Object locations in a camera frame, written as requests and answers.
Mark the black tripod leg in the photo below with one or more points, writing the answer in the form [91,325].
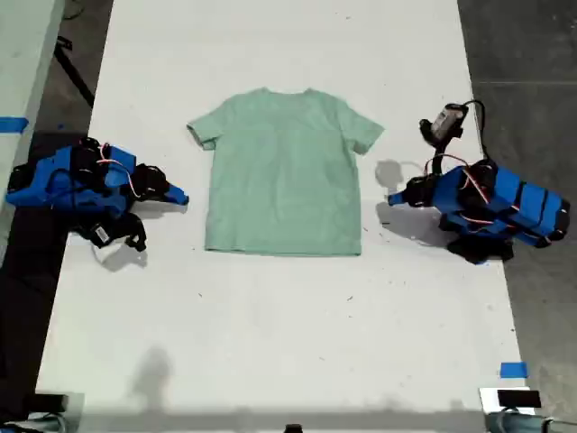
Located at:
[74,72]

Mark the pale side table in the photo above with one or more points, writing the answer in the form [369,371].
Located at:
[22,54]

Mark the blue tape strip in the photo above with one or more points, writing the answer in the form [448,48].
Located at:
[514,370]
[13,124]

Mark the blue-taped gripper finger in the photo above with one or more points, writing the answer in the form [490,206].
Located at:
[401,198]
[173,203]
[173,190]

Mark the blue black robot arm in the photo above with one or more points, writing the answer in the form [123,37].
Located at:
[49,180]
[518,203]

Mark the small black box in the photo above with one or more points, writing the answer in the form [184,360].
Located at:
[518,399]
[49,402]

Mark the grey-green clamp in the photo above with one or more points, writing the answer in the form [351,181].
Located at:
[40,425]
[518,424]

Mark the pale green T-shirt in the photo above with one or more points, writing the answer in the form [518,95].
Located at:
[284,180]

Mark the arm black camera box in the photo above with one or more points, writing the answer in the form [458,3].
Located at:
[444,121]
[103,234]

